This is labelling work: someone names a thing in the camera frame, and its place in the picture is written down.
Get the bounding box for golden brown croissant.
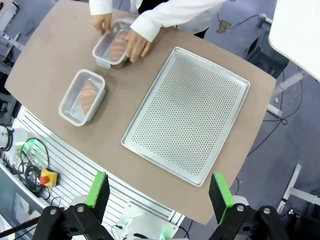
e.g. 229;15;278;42
108;30;129;62
79;79;99;115

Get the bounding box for person's right hand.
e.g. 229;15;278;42
90;12;114;37

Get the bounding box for person in white shirt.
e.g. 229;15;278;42
136;0;210;39

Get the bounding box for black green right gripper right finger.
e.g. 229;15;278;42
208;171;290;240

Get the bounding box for black floor cable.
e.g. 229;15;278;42
246;69;305;157

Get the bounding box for white table with legs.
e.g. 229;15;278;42
266;0;320;116

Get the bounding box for white slotted mounting plate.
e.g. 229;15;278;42
13;104;186;227

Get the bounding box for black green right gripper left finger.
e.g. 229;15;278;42
32;171;114;240

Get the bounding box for clear plastic clip lid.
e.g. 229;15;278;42
58;68;107;127
91;17;136;69

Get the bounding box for black coiled cables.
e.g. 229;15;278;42
17;136;52;195

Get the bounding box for white table leg frame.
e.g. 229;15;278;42
281;163;320;205

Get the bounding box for person's left forearm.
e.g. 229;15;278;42
129;0;227;43

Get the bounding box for yellow emergency stop button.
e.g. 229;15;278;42
39;167;60;189

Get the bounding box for person's left hand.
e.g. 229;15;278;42
124;28;153;64

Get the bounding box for perforated metal baking tray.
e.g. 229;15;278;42
120;46;251;188

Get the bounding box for person's right forearm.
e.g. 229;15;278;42
88;0;121;17

